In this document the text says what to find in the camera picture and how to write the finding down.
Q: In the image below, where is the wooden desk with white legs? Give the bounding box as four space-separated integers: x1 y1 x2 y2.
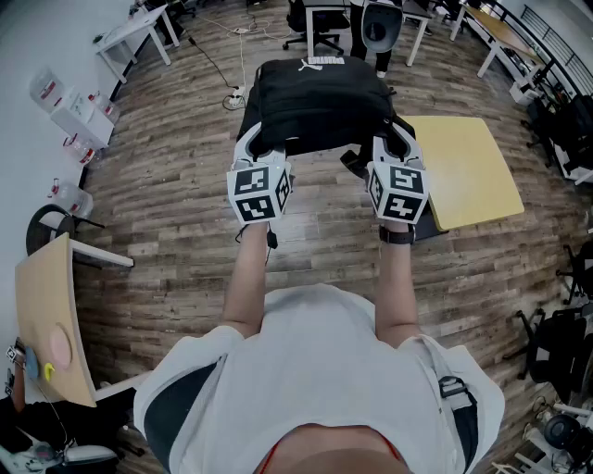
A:
449 4 547 90

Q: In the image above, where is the person's right forearm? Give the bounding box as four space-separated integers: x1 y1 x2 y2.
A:
372 221 423 347

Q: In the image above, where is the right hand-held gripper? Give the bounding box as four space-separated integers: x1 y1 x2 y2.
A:
365 123 430 226

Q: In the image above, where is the black round chair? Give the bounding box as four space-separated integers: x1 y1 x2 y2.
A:
24 204 107 258

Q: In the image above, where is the grey shell chair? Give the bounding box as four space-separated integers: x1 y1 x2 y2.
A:
360 0 405 52

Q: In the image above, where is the black table base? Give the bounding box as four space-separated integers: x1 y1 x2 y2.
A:
409 203 449 243

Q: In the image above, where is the black wrist cord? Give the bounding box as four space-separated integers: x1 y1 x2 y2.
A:
234 221 280 268

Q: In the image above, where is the black harness strap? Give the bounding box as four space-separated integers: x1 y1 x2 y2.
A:
436 375 480 474

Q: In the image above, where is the black backpack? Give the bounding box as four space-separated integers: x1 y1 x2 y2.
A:
235 56 417 181

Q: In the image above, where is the pink plate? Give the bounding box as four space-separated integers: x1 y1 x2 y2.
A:
47 322 74 372

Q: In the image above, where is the black floor cable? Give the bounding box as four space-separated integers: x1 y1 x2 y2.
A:
186 35 238 90

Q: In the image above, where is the person's white t-shirt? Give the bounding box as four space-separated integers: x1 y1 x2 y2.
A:
132 282 507 474

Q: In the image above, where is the black office chair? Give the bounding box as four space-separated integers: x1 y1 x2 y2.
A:
501 306 593 405
520 94 593 182
282 0 352 57
555 240 593 306

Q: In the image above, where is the white floor cable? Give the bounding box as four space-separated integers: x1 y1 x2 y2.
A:
194 13 274 89

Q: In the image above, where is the person's left forearm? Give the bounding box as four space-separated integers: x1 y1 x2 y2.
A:
221 221 272 340

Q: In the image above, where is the clear water jug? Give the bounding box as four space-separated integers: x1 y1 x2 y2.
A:
47 177 95 219
63 132 104 165
29 66 67 115
87 91 121 125

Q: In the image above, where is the yellow table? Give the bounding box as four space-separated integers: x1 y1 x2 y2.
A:
397 115 526 232

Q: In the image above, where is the dark wristwatch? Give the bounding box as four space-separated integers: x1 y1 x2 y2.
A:
378 224 416 246

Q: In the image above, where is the black railing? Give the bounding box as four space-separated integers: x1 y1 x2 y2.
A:
481 0 593 99

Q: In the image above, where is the curved wooden desk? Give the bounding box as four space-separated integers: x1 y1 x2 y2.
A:
14 231 136 409

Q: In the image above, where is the blue round object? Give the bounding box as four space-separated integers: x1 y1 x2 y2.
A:
23 346 43 381

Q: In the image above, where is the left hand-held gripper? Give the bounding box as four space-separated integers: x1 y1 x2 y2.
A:
226 122 295 227

